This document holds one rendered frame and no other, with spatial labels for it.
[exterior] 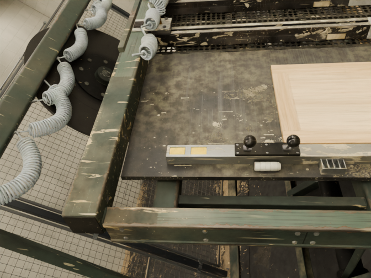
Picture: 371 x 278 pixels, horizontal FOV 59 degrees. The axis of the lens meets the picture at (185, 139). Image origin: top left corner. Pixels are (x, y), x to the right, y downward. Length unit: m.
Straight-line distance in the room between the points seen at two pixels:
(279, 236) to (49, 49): 1.35
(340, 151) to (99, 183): 0.73
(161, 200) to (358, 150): 0.62
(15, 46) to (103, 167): 6.31
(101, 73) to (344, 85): 1.17
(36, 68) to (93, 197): 0.87
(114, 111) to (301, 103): 0.68
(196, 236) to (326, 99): 0.70
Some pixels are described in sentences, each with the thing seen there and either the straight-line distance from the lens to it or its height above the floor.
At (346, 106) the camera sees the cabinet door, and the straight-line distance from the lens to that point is 1.31.
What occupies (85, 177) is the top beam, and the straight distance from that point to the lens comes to 1.01.
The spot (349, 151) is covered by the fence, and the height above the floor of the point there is 1.20.
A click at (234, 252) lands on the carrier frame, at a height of 0.78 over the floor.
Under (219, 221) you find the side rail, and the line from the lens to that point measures 0.91.
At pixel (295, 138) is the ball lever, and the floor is 1.42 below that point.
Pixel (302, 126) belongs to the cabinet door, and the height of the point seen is 1.28.
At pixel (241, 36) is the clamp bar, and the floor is 1.43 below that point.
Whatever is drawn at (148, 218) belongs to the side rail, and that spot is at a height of 1.67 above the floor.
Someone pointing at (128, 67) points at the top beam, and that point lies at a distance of 1.37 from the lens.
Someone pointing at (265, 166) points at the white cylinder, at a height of 1.39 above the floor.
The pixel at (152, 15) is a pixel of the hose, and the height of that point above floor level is 1.83.
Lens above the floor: 2.01
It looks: 22 degrees down
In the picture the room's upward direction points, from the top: 64 degrees counter-clockwise
